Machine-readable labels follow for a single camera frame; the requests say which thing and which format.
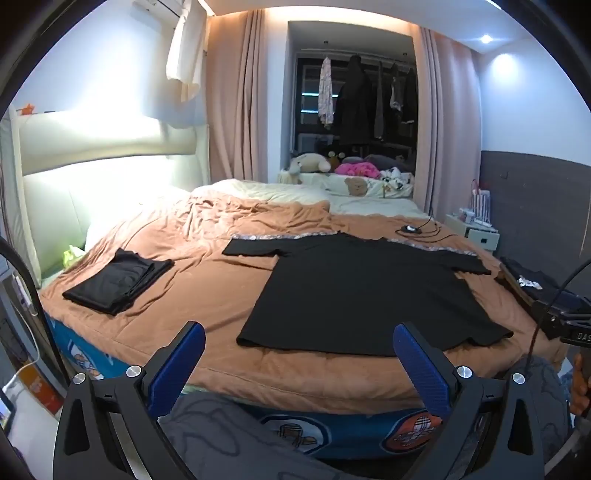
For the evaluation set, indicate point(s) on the black T-shirt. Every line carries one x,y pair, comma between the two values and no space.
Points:
360,295

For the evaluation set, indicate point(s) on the brown blanket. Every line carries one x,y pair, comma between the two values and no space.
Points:
207,300

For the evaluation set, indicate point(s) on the person's right hand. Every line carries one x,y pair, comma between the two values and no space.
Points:
582,383

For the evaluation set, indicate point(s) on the white hanging cloth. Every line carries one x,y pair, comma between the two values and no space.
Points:
187,50

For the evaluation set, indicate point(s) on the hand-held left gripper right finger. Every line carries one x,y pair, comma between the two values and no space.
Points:
422,369

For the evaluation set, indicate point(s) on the bear print pillow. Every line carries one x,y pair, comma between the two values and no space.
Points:
355,186

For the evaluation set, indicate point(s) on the pink curtain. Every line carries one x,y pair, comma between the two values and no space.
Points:
445,120
235,101

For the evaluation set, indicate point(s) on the dark hanging clothes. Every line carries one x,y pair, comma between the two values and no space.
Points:
397,97

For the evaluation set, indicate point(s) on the small orange ornament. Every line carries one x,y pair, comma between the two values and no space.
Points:
27,110

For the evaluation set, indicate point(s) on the cream duvet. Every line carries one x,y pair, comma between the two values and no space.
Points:
277,191

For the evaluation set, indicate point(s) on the black and white plush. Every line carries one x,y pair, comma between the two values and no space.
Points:
397,177

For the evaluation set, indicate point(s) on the cream padded headboard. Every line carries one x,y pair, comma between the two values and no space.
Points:
115,194

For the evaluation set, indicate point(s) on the orange box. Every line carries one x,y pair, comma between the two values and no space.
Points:
39,390

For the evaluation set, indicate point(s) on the striped paper bag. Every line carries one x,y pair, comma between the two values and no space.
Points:
481,203

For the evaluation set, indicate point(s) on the floral hanging garment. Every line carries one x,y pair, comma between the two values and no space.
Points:
326,92

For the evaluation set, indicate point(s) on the round ceiling spotlight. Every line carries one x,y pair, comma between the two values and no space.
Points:
485,39

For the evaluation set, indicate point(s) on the blue printed bed sheet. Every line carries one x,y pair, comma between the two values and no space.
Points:
355,434

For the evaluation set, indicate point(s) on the cream plush toy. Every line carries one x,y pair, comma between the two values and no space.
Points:
307,165

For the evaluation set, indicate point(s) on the brown bear plush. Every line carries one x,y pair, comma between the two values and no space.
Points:
335,159

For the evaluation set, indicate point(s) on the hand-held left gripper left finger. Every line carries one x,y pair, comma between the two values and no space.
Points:
178,369

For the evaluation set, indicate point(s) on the folded black clothes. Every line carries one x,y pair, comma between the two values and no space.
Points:
115,284

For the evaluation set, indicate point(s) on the pink plush cloth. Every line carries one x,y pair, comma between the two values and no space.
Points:
355,170

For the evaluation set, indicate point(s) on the stack of printed black clothes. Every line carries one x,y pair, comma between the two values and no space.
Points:
517,271

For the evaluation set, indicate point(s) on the green bag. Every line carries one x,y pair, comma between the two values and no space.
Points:
73,255

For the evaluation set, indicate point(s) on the person's grey patterned pants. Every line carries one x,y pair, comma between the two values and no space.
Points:
221,443

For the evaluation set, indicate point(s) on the white nightstand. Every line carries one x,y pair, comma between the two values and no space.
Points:
480,235

